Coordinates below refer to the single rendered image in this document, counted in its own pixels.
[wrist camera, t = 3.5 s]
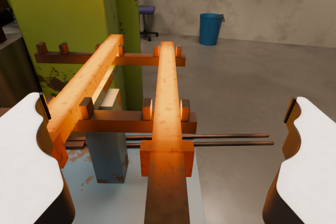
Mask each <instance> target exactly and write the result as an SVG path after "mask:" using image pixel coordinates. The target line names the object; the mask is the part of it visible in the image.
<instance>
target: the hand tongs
mask: <svg viewBox="0 0 336 224"><path fill-rule="evenodd" d="M268 137H269V134H268V133H250V134H182V139H227V138H268ZM125 139H126V140H152V135H126V136H125ZM85 145H86V146H87V147H88V145H87V141H86V137H85V136H84V137H71V136H69V137H68V138H67V140H66V142H65V143H64V146H65V149H66V150H79V149H84V148H85ZM193 145H194V147H214V146H272V145H274V142H273V141H219V142H193ZM126 147H127V148H140V147H141V143H126Z"/></svg>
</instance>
